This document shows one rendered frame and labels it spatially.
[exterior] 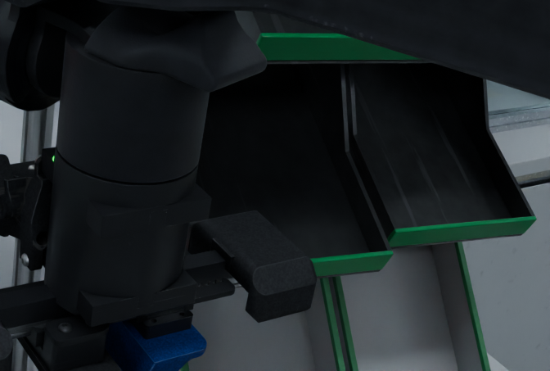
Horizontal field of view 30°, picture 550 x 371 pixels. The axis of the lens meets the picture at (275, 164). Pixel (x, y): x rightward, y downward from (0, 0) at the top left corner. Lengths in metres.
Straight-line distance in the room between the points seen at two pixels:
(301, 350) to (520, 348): 1.36
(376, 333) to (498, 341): 1.21
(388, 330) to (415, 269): 0.06
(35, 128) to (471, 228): 0.37
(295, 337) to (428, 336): 0.14
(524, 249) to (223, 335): 1.22
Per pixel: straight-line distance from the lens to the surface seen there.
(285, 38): 0.60
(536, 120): 1.99
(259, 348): 0.82
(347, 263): 0.71
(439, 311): 0.93
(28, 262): 0.45
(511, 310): 2.06
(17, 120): 1.63
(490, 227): 0.80
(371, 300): 0.90
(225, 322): 0.81
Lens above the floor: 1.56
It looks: 26 degrees down
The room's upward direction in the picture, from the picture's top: 11 degrees clockwise
